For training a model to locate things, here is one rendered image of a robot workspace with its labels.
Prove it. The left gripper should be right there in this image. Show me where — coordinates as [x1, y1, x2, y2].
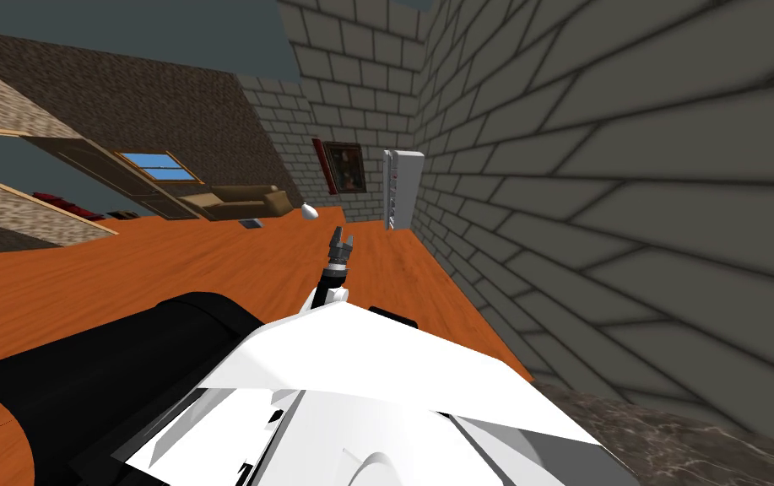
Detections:
[327, 226, 355, 270]

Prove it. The white tall cabinet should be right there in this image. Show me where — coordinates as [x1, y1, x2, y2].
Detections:
[382, 148, 425, 233]

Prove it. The tan sofa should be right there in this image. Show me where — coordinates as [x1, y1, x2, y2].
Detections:
[179, 184, 295, 222]

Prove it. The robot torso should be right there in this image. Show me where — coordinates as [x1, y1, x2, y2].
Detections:
[112, 300, 639, 486]

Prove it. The blue window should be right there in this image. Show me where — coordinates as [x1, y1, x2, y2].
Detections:
[114, 150, 204, 186]

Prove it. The brown door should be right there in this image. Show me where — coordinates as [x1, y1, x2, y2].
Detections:
[21, 136, 200, 222]

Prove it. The red couch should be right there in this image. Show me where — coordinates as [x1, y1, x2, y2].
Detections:
[30, 192, 106, 222]

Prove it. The dark framed wall picture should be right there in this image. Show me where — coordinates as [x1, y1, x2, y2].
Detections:
[311, 138, 368, 197]

